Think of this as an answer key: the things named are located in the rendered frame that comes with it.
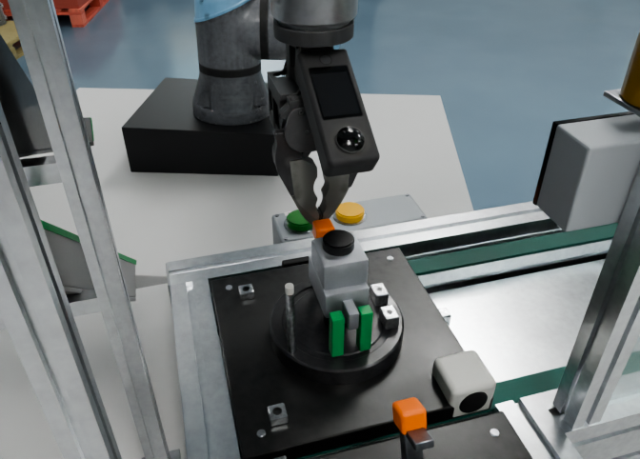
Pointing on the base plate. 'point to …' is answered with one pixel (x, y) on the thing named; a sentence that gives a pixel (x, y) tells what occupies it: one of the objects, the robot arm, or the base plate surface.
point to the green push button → (297, 222)
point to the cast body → (339, 274)
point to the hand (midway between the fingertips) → (320, 219)
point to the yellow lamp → (630, 91)
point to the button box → (376, 213)
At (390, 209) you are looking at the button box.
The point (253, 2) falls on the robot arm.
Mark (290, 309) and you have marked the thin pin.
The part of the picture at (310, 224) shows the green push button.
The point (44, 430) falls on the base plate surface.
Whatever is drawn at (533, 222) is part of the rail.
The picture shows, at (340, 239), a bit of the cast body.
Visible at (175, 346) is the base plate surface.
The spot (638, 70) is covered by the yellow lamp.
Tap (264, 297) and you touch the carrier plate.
